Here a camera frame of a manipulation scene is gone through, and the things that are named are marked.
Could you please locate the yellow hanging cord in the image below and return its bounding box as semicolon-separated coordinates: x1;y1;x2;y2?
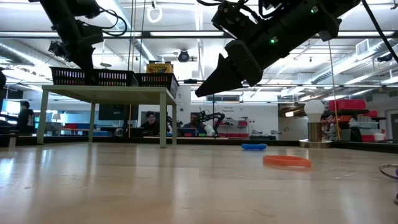
328;40;342;141

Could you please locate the black ceiling fixture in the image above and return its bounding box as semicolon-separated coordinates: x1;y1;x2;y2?
377;52;394;63

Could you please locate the purple spiral coil keychain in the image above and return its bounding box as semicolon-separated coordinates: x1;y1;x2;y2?
378;164;398;181

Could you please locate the black monitor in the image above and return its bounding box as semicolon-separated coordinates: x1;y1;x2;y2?
98;104;139;121

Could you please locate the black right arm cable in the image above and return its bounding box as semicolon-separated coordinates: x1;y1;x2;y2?
362;0;398;62

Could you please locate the white hanging ring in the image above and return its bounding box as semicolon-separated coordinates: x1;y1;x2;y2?
146;6;164;24

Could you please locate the black mesh plastic basket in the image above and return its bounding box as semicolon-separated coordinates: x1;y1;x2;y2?
136;71;180;97
50;67;95;86
92;68;139;87

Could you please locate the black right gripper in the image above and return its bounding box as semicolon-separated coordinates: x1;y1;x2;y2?
195;2;327;98

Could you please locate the blue spiral coil keychain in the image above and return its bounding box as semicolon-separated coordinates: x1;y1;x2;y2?
241;142;268;152

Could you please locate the white light bulb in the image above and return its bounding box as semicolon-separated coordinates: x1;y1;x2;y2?
303;99;325;124

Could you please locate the black metal gantry frame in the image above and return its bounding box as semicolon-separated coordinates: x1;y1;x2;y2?
180;78;216;138

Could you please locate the person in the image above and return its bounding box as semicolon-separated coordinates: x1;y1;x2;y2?
140;111;161;137
182;112;206;137
16;100;36;135

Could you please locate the red storage bin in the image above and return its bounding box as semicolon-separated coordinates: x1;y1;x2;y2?
328;99;367;112

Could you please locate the white ceiling air vent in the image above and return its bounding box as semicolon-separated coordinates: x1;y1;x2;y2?
356;39;371;56

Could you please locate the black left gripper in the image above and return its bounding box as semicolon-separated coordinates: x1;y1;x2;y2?
63;23;105;84

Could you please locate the black ceiling spotlight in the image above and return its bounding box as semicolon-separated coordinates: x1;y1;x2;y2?
48;40;69;60

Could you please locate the black looping cable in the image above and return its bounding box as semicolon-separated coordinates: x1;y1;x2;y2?
79;6;128;37

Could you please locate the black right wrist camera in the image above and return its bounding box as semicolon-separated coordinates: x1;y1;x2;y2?
211;0;261;43

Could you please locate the round metal lamp base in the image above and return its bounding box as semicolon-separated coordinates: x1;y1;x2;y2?
298;121;333;149

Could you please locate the orange rubber band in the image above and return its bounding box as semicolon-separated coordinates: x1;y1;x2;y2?
262;154;312;169

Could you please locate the green perforated metal shelf riser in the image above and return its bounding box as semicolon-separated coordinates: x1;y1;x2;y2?
36;85;178;146

